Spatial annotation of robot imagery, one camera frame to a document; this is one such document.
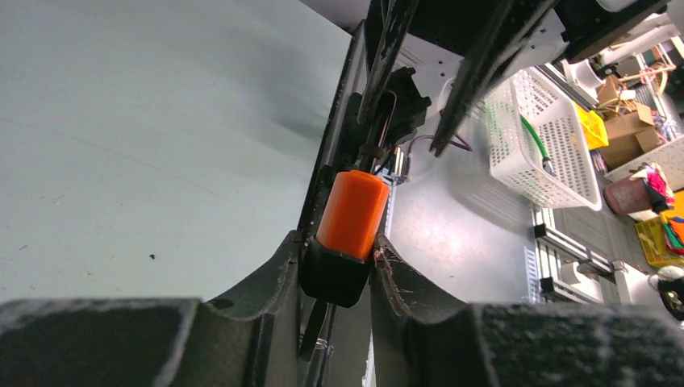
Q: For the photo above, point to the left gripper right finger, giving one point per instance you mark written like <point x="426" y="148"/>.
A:
<point x="424" y="336"/>

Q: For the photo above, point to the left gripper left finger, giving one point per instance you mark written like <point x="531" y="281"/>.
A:
<point x="246" y="336"/>

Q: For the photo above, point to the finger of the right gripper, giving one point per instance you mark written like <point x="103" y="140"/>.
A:
<point x="506" y="30"/>
<point x="385" y="27"/>

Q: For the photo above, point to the orange black padlock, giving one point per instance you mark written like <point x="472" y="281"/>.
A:
<point x="336" y="264"/>

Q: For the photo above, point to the white plastic basket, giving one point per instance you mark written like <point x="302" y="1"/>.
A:
<point x="537" y="144"/>

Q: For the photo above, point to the yellow plastic crate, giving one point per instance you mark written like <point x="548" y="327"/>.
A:
<point x="594" y="128"/>

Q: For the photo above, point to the cardboard box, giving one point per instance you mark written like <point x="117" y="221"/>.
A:
<point x="630" y="127"/>

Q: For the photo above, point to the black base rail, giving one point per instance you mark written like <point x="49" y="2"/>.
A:
<point x="322" y="175"/>

